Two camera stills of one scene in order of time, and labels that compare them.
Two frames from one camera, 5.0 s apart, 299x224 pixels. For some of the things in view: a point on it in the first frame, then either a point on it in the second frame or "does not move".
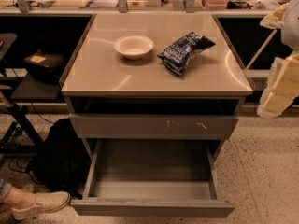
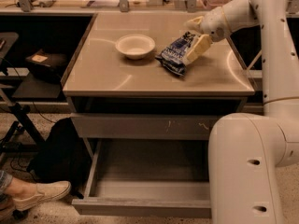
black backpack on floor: (64, 162) does not move
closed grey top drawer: (153, 126) does not move
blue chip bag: (177, 54) does not move
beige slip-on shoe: (44, 203) → (49, 191)
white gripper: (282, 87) → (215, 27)
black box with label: (46, 68) does not move
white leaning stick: (261, 50) does not move
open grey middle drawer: (157, 177) does not move
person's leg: (14, 198) → (15, 188)
